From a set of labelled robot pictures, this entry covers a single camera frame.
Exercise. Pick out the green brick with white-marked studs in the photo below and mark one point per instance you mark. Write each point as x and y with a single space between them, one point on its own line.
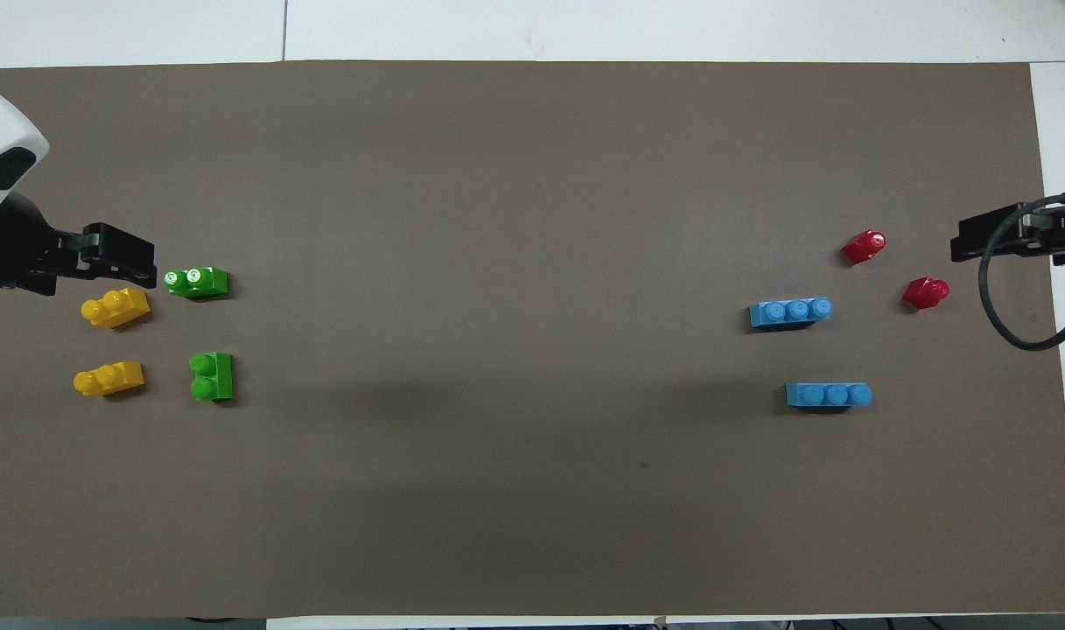
201 283

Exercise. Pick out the blue three-stud brick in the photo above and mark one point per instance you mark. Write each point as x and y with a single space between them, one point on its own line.
790 312
830 395

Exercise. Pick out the plain green two-stud brick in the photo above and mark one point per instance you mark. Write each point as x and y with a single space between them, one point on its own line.
213 376

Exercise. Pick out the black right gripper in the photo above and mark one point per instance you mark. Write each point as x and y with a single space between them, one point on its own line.
1061 232

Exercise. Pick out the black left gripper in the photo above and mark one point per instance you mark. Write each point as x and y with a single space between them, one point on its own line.
16 249

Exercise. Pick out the brown paper table mat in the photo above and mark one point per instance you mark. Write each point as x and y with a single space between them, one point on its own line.
532 219

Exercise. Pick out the yellow two-stud brick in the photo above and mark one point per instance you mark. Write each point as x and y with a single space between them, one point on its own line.
116 308
109 379

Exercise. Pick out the red one-stud brick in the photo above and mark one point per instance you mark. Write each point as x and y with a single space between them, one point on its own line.
864 247
924 292

